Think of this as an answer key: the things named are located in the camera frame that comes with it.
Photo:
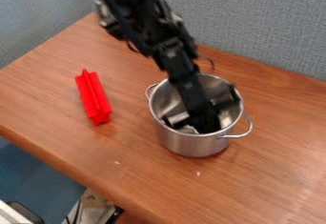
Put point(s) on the stainless steel pot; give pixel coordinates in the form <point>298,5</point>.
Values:
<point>184,140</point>

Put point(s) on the red rectangular block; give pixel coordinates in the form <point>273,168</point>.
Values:
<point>93,98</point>

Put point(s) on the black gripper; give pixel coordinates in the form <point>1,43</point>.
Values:
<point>200,108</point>

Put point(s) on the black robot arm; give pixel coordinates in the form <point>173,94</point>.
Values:
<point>145,24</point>

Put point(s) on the white object at corner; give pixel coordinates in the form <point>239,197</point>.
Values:
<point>9,216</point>

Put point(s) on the black table leg frame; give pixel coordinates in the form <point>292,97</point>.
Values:
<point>90,212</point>

